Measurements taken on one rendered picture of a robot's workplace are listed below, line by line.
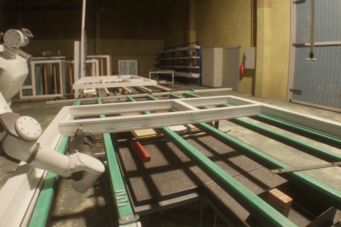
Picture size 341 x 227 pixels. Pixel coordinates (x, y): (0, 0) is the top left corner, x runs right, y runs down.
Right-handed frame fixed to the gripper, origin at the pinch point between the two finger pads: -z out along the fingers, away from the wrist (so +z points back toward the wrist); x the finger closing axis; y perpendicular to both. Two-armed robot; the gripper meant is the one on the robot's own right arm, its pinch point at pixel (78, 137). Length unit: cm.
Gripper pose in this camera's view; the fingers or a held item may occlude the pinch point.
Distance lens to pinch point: 92.3
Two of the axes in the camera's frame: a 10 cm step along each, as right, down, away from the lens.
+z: 5.0, 4.3, -7.5
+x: 7.9, -5.8, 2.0
